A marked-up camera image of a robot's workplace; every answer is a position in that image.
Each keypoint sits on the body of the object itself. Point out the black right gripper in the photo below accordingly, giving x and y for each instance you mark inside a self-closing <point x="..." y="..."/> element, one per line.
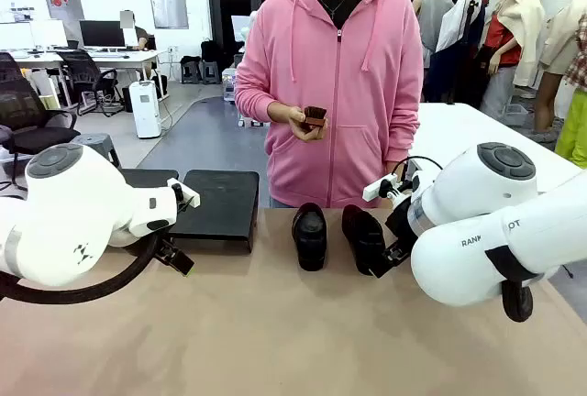
<point x="400" y="219"/>

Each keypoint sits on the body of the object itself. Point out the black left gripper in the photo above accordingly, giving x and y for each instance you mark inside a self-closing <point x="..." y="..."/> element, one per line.
<point x="164" y="244"/>

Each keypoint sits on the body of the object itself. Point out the black buckle loafer shoe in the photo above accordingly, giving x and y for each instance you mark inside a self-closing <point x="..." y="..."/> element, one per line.
<point x="364" y="240"/>
<point x="312" y="240"/>

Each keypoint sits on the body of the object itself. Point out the brown wooden shoe brush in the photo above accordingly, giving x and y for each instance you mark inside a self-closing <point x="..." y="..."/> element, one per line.
<point x="315" y="117"/>

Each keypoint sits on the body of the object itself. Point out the pink sleeved right forearm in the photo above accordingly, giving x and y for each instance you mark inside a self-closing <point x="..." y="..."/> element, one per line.
<point x="257" y="100"/>

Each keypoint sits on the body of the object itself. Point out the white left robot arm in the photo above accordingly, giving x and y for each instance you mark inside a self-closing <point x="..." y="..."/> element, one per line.
<point x="69" y="203"/>

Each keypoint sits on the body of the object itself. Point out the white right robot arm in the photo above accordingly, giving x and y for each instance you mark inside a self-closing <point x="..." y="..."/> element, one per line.
<point x="458" y="249"/>

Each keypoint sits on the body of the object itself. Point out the pink sleeved left forearm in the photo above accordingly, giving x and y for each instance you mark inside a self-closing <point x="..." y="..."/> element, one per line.
<point x="408" y="130"/>

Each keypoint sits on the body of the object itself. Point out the black slanted shoe stand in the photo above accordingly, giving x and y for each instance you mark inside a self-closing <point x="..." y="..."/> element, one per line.
<point x="147" y="178"/>
<point x="215" y="203"/>

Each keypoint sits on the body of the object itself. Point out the person's left hand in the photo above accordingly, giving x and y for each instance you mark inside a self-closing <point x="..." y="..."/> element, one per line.
<point x="396" y="169"/>

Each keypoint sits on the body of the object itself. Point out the person's right hand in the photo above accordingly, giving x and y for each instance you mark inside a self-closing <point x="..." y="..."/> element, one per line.
<point x="288" y="114"/>

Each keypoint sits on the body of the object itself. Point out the white table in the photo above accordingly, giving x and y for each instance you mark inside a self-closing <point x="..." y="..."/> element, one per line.
<point x="449" y="139"/>

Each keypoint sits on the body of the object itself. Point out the grey plastic stool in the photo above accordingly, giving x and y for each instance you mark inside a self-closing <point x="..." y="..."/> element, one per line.
<point x="96" y="141"/>

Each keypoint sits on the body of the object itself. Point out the white air purifier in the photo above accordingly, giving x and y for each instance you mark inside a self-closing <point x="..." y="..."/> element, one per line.
<point x="146" y="112"/>

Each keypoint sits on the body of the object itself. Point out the person in pink hoodie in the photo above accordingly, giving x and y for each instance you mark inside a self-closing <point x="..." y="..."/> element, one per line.
<point x="348" y="93"/>

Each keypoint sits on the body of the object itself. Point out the clear plastic storage box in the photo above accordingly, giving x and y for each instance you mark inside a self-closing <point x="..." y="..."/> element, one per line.
<point x="230" y="86"/>

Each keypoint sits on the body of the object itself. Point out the dark plastic stool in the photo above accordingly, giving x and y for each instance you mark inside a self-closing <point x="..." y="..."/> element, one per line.
<point x="211" y="70"/>
<point x="190" y="70"/>

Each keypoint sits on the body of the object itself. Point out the black mesh office chair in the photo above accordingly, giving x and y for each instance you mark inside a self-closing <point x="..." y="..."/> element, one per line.
<point x="80" y="70"/>
<point x="27" y="137"/>

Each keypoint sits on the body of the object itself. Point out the long white office desk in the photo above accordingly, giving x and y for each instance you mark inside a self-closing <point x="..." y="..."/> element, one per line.
<point x="137" y="54"/>

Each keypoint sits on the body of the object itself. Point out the black backpack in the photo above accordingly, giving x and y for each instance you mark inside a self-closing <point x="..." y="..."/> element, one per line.
<point x="212" y="50"/>

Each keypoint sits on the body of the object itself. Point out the neon green trousers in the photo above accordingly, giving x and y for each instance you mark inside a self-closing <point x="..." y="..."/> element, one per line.
<point x="573" y="135"/>

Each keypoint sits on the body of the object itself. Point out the seated person at desk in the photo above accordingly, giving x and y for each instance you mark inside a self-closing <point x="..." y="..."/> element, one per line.
<point x="140" y="36"/>

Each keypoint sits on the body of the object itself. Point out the black computer monitor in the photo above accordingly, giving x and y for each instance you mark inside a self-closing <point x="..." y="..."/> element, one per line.
<point x="101" y="34"/>

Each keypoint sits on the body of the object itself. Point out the mannequin with white navy garment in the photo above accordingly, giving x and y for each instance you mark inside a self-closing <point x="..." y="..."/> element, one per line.
<point x="458" y="25"/>

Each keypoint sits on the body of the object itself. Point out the mannequin with grey top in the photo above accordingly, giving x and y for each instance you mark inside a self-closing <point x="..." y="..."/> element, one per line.
<point x="433" y="15"/>

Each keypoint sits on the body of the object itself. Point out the white computer monitor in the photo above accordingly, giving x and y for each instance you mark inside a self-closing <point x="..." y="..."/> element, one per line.
<point x="48" y="33"/>
<point x="16" y="36"/>

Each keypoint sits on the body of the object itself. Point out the mannequin with cream jacket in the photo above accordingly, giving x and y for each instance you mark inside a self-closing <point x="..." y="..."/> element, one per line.
<point x="527" y="25"/>

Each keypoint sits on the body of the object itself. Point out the mannequin with bucket hat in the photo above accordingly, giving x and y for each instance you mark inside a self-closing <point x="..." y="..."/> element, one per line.
<point x="566" y="29"/>

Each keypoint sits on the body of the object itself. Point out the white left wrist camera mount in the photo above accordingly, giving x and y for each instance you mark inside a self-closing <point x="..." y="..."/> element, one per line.
<point x="188" y="195"/>

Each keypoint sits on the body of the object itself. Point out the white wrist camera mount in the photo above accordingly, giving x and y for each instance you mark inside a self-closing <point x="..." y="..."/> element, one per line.
<point x="188" y="195"/>
<point x="378" y="187"/>

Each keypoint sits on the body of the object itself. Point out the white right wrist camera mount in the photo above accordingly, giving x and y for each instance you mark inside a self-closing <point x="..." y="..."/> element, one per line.
<point x="378" y="187"/>

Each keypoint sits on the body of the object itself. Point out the silver wall panel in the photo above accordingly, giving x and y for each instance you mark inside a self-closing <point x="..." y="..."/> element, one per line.
<point x="168" y="2"/>

